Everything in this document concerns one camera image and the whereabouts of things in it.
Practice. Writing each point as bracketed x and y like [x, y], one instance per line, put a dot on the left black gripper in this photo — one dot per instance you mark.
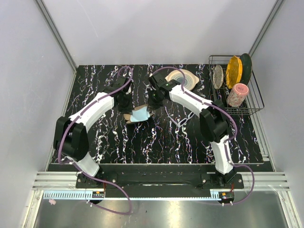
[128, 109]

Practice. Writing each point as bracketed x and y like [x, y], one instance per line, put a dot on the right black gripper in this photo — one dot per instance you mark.
[151, 105]

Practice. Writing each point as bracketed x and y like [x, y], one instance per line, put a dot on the light blue cleaning cloth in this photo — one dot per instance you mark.
[140, 114]

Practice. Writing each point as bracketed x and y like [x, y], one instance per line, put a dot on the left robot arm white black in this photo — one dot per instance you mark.
[71, 138]

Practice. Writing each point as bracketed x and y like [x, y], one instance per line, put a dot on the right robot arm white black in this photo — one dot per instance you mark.
[214, 124]

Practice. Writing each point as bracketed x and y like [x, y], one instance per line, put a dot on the beige plate blue rings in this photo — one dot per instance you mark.
[187, 80]

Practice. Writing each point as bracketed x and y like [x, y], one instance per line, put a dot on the black marble pattern mat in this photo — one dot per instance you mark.
[157, 140]

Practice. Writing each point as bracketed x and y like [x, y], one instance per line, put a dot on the grey speckled plate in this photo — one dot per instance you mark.
[218, 77]

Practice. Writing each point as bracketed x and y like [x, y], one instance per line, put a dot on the yellow scalloped plate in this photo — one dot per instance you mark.
[234, 72]

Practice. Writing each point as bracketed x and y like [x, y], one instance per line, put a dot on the pink patterned cup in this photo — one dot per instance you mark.
[237, 95]

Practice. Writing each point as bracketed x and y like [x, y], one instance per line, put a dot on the dark green plate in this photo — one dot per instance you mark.
[246, 68]

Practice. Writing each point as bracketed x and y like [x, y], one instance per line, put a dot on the black wire dish rack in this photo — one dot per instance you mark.
[253, 101]

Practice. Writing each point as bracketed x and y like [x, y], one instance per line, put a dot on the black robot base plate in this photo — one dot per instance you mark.
[111, 191]

